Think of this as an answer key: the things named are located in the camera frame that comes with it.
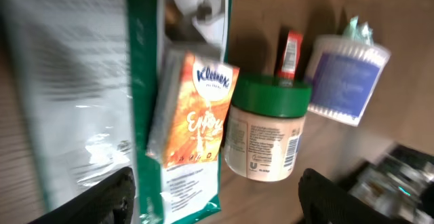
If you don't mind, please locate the orange Kleenex tissue pack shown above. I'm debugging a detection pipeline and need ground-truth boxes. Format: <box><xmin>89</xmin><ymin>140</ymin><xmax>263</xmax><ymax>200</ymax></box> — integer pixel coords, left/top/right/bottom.
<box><xmin>146</xmin><ymin>49</ymin><xmax>239</xmax><ymax>168</ymax></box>

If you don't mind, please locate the green lid cream jar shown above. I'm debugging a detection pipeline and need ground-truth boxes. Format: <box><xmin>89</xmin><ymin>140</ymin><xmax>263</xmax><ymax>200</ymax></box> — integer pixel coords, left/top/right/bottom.
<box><xmin>224</xmin><ymin>73</ymin><xmax>311</xmax><ymax>182</ymax></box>

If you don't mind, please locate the white cotton swab tub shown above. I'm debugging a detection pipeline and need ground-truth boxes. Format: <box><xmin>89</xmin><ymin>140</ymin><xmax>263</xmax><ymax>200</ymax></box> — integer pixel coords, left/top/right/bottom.
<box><xmin>304</xmin><ymin>35</ymin><xmax>391</xmax><ymax>126</ymax></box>

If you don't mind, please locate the green white gloves package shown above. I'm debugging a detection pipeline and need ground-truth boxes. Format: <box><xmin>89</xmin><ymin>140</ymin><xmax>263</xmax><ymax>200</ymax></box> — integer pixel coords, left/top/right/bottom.
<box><xmin>1</xmin><ymin>0</ymin><xmax>232</xmax><ymax>223</ymax></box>

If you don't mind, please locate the mint green wipes pack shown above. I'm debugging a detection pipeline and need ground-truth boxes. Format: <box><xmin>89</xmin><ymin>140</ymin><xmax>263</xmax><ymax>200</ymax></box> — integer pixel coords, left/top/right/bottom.
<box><xmin>342</xmin><ymin>16</ymin><xmax>374</xmax><ymax>45</ymax></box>

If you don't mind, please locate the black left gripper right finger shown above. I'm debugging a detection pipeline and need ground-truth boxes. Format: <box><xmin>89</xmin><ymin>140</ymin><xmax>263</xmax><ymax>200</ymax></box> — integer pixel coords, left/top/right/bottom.
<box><xmin>298</xmin><ymin>168</ymin><xmax>407</xmax><ymax>224</ymax></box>

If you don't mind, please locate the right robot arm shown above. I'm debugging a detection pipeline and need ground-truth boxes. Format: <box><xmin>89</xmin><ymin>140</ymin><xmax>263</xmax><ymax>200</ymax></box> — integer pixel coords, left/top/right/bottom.
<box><xmin>336</xmin><ymin>145</ymin><xmax>433</xmax><ymax>224</ymax></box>

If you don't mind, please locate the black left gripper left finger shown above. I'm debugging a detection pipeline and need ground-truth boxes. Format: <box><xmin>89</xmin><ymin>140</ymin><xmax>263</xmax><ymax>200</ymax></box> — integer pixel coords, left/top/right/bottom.
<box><xmin>30</xmin><ymin>167</ymin><xmax>136</xmax><ymax>224</ymax></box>

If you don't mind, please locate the red white tube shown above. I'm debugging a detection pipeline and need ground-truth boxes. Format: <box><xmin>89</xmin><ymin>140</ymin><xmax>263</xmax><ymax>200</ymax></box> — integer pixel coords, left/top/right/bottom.
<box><xmin>275</xmin><ymin>29</ymin><xmax>303</xmax><ymax>79</ymax></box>

